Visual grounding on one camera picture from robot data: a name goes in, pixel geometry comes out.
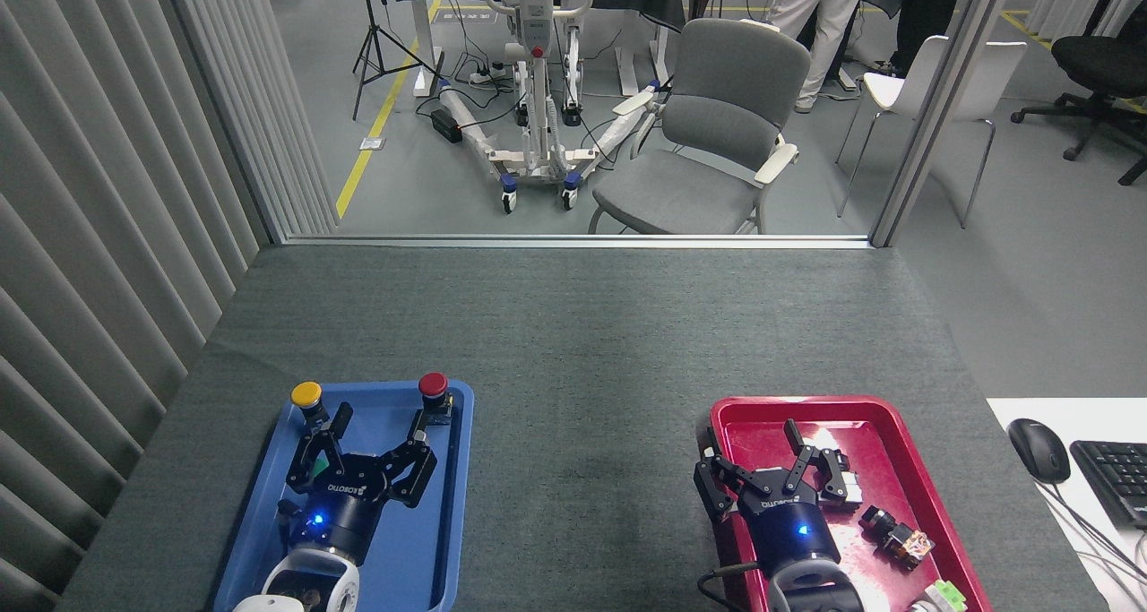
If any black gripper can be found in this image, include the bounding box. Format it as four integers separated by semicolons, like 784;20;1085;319
693;418;852;582
286;402;440;566

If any yellow push button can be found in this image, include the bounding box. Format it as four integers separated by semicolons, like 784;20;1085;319
290;381;334;439

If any red push button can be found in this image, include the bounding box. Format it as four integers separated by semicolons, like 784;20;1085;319
418;372;454;427

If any red plastic tray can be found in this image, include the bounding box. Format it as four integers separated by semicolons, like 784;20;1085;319
708;395;994;612

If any blue plastic tray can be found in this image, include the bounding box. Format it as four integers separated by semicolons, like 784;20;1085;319
213;379;476;612

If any black computer mouse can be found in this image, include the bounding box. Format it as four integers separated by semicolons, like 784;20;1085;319
1006;418;1073;485

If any white desk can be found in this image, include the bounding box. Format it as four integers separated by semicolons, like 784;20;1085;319
986;397;1147;612

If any black keyboard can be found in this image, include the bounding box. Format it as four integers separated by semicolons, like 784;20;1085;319
1069;439;1147;530

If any grey armchair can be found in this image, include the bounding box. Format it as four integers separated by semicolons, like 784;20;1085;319
587;18;813;236

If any white stand on wheels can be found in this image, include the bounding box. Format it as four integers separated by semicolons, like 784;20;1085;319
437;0;669;214

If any white desk leg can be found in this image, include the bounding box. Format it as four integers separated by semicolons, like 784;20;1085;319
411;0;446;99
617;10;671;95

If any white chair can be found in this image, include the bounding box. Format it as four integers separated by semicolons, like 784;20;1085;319
835;35;1029;230

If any black tripod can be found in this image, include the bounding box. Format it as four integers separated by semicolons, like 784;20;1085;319
351;0;442;122

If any person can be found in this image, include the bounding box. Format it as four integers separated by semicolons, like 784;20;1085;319
767;0;873;115
883;0;969;81

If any black office chair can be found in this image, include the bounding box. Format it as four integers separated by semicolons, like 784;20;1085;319
1010;0;1147;187

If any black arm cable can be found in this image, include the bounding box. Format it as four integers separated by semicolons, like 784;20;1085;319
697;562;768;611

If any black and orange switch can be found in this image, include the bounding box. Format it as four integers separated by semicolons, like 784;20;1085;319
858;504;936;572

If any white switch with green top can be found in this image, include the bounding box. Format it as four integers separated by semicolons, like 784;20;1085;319
909;579;969;612

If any silver table rail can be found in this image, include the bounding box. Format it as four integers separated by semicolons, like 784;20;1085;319
283;233;873;251

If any black mouse cable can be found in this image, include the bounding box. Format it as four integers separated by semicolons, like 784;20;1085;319
1039;479;1147;595

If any silver post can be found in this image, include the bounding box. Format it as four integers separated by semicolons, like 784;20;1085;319
870;0;1024;248
148;0;341;244

